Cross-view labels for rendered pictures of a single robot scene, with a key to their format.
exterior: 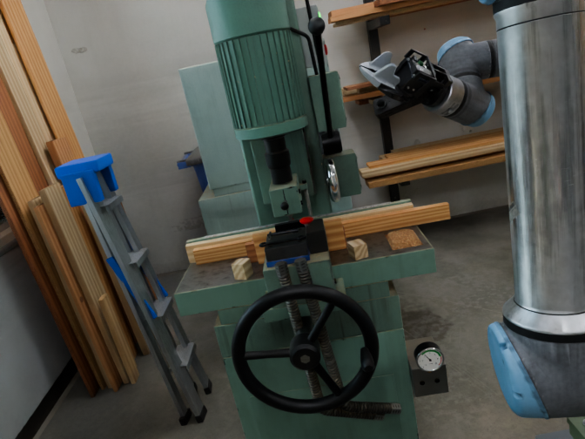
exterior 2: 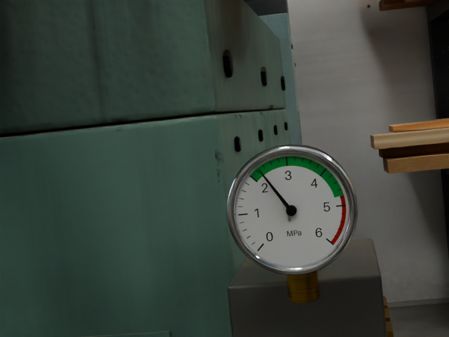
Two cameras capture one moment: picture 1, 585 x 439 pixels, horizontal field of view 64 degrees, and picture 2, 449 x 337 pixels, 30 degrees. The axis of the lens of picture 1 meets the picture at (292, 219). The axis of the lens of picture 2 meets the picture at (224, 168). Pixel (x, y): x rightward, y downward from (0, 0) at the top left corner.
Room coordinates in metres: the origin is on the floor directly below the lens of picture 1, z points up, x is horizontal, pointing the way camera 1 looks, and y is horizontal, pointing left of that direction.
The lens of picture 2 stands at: (0.49, -0.24, 0.71)
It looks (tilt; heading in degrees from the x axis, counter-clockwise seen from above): 3 degrees down; 4
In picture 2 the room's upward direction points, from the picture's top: 6 degrees counter-clockwise
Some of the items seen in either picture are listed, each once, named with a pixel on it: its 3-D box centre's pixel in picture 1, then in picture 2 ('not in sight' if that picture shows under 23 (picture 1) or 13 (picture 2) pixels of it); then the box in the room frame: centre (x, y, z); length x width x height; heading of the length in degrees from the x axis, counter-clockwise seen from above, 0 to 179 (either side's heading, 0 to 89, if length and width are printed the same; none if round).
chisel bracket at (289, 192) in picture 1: (287, 197); not in sight; (1.15, 0.00, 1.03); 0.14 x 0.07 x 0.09; 176
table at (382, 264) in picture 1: (303, 273); not in sight; (1.02, 0.00, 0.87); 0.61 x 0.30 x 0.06; 86
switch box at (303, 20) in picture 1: (311, 37); not in sight; (1.44, -0.16, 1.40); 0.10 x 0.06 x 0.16; 176
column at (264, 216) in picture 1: (279, 131); not in sight; (1.42, -0.02, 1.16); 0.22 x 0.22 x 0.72; 86
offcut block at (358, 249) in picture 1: (357, 249); not in sight; (0.99, -0.13, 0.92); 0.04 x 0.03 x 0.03; 12
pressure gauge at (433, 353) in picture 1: (428, 359); (295, 224); (0.90, -0.24, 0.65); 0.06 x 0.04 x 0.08; 86
